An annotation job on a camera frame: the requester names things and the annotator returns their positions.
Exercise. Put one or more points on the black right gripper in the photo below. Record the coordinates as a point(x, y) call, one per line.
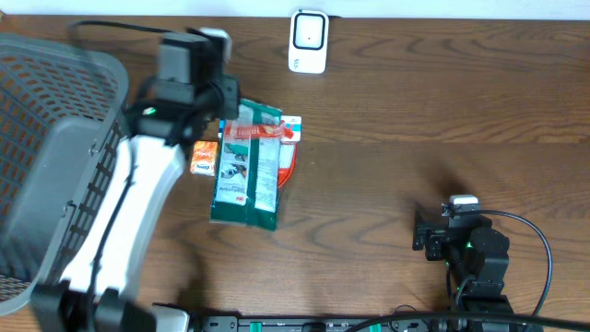
point(419, 236)

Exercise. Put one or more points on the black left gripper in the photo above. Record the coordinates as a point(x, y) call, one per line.
point(229, 98)

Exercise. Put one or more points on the orange snack box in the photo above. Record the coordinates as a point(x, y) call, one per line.
point(204, 158)

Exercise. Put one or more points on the red coffee stick sachet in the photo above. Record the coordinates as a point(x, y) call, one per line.
point(256, 131)

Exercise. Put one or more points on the red dustpan brush package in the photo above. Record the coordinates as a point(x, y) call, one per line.
point(288, 148)

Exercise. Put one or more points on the green grip gloves package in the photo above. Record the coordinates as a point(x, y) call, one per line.
point(246, 191)

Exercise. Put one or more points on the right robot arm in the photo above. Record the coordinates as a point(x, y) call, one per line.
point(476, 256)

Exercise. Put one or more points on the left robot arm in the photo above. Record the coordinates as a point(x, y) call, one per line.
point(97, 290)

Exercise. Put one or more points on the white barcode scanner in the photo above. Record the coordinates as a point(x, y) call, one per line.
point(308, 39)

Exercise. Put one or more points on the grey plastic mesh basket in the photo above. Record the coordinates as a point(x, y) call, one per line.
point(59, 138)

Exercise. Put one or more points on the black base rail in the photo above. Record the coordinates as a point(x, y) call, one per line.
point(227, 323)

